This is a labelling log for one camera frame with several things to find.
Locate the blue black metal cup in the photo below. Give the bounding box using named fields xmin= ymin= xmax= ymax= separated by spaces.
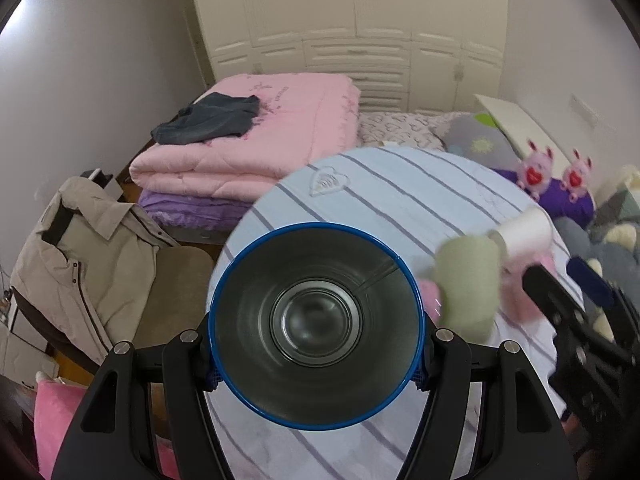
xmin=208 ymin=222 xmax=425 ymax=431

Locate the pink plastic cup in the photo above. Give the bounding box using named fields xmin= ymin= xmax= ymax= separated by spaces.
xmin=418 ymin=252 xmax=556 ymax=324

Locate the white paper cup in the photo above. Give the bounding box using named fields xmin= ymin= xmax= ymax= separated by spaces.
xmin=487 ymin=206 xmax=553 ymax=262

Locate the pale green cup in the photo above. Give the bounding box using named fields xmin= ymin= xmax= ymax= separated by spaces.
xmin=433 ymin=235 xmax=501 ymax=344

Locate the grey dotted plush cushion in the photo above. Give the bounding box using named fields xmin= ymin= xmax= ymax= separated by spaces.
xmin=553 ymin=214 xmax=640 ymax=344

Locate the pink pillow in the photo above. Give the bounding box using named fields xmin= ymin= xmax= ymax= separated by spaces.
xmin=34 ymin=378 xmax=181 ymax=480

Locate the triangle pattern cushion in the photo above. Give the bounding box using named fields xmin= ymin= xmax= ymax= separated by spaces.
xmin=591 ymin=165 xmax=639 ymax=252

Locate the purple plush cushion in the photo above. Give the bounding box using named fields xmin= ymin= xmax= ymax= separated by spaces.
xmin=496 ymin=169 xmax=594 ymax=229

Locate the right pink pig plush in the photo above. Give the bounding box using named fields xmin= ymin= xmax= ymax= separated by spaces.
xmin=560 ymin=148 xmax=593 ymax=203

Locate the pink pig plush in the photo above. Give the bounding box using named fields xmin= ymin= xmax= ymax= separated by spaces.
xmin=560 ymin=148 xmax=593 ymax=203
xmin=516 ymin=139 xmax=553 ymax=202

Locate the left pink pig plush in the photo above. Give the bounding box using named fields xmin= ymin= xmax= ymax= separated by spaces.
xmin=516 ymin=139 xmax=553 ymax=202

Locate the white board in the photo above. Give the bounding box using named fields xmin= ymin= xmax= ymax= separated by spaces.
xmin=474 ymin=93 xmax=570 ymax=176

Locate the beige jacket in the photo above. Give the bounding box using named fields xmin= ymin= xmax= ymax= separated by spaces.
xmin=10 ymin=177 xmax=178 ymax=364

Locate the grey flower pillow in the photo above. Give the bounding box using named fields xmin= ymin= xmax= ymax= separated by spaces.
xmin=432 ymin=112 xmax=521 ymax=171

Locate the heart pattern bedsheet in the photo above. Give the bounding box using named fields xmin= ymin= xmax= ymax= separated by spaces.
xmin=356 ymin=112 xmax=469 ymax=152

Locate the purple folded blanket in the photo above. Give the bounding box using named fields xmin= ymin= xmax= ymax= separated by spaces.
xmin=138 ymin=190 xmax=253 ymax=232

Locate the white wardrobe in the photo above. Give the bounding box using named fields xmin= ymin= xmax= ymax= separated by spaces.
xmin=193 ymin=0 xmax=508 ymax=115

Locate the pink folded quilt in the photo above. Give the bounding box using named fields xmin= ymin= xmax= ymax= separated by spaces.
xmin=129 ymin=73 xmax=360 ymax=202

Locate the dark grey garment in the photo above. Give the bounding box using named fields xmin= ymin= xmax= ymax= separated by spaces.
xmin=151 ymin=92 xmax=260 ymax=145

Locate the white wall socket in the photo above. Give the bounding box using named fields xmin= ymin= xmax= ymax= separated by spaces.
xmin=570 ymin=94 xmax=599 ymax=130

